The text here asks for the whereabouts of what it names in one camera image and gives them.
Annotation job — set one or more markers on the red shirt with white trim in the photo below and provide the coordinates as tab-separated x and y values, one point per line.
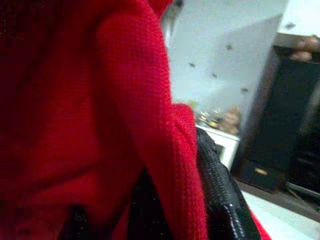
100	100

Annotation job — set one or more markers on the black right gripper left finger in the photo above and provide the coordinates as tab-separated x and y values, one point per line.
147	220

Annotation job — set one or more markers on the white low cabinet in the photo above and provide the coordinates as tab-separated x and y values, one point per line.
227	147

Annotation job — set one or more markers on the black cabinet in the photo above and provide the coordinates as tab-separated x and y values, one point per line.
282	112

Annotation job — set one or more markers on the white table with black legs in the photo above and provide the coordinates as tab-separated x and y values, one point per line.
287	220

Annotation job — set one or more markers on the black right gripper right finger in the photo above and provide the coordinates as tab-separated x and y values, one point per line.
220	200

